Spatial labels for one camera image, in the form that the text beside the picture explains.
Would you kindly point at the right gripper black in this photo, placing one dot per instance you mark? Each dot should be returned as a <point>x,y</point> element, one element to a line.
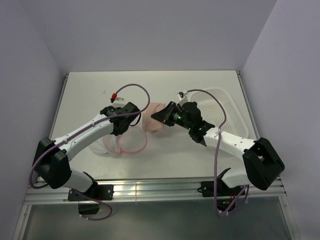
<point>165,114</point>

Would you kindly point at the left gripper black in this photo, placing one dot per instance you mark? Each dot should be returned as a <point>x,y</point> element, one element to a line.
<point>116,133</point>

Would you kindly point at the white mesh laundry bag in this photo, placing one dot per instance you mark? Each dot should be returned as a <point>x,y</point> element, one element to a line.
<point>133,141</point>

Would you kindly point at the white perforated plastic basket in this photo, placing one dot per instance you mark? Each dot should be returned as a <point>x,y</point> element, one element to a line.
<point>217,106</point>

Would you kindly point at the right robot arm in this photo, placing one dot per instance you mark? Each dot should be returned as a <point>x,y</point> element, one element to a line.
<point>262,164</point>

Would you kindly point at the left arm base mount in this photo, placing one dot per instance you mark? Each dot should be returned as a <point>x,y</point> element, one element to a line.
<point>90,195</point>

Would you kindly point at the pink bra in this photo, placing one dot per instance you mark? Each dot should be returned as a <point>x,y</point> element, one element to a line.
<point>149,125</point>

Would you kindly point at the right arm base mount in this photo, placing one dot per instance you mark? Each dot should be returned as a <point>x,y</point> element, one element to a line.
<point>217,190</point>

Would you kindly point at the aluminium rail frame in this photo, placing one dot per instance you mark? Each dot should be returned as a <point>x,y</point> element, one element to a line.
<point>140,190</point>

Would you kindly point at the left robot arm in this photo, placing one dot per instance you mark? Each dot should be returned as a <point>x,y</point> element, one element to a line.
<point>51,165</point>

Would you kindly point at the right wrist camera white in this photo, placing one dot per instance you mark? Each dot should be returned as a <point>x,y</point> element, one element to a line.
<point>183,97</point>

